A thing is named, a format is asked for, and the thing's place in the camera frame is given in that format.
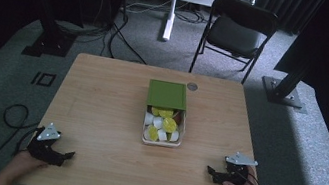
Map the dark curtain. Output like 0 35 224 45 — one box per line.
194 0 326 39

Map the black floor cable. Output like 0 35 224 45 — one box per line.
104 11 156 66

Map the black folding chair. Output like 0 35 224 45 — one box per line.
188 0 283 89

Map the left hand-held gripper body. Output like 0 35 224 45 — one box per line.
24 119 64 167

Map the person's left hand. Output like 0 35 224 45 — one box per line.
6 147 52 185

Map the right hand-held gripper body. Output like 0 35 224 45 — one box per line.
219 149 260 185

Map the pile of yellow white jelly cups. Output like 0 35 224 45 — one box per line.
141 104 185 146

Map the black metal stand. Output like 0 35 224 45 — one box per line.
257 55 311 111
6 0 84 64

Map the bundle of floor cables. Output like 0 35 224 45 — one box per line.
51 14 114 49

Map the green sliding box lid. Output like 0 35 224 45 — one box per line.
145 77 191 113

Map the grey round table grommet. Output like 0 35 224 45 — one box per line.
185 81 199 93

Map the light wooden box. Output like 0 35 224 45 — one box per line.
139 103 190 151

